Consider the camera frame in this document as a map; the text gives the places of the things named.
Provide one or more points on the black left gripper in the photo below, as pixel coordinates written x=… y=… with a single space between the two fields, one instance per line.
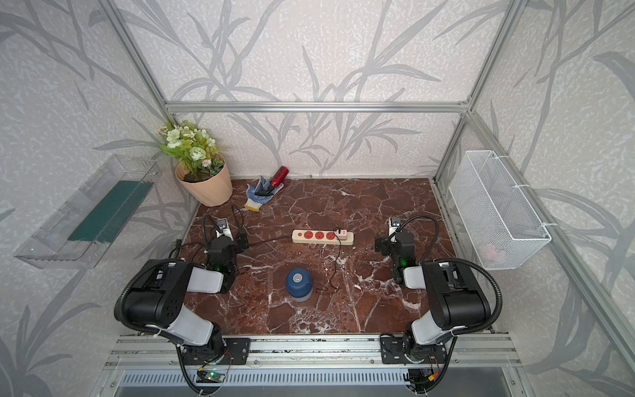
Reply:
x=244 y=241

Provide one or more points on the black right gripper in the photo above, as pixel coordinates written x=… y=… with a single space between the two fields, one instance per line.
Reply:
x=384 y=243

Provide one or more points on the pink charger adapter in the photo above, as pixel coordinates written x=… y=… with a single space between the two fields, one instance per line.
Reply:
x=341 y=234

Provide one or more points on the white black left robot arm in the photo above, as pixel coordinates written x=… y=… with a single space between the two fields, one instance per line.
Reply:
x=153 y=301

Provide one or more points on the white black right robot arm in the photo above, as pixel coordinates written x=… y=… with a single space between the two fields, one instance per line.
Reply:
x=463 y=297

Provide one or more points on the white blue dotted glove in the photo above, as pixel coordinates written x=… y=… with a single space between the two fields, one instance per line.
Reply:
x=256 y=197

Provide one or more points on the beige ribbed flower pot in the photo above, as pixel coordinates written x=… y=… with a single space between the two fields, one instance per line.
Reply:
x=212 y=192

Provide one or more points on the beige red power strip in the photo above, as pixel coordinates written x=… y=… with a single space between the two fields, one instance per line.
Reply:
x=302 y=236

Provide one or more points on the green white artificial flowers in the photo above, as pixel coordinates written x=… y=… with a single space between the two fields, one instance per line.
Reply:
x=194 y=149

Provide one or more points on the pink item in basket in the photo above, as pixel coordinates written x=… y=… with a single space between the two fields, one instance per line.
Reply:
x=491 y=253

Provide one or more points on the green mat in shelf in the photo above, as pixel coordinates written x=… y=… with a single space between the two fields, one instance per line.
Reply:
x=111 y=214

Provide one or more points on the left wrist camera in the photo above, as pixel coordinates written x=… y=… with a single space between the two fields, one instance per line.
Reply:
x=222 y=228

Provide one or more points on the white wire mesh basket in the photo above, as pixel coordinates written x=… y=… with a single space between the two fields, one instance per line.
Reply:
x=494 y=209

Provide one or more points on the clear plastic wall shelf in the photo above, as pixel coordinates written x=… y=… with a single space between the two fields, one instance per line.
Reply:
x=49 y=247

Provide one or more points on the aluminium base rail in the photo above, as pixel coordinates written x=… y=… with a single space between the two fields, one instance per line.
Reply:
x=484 y=359

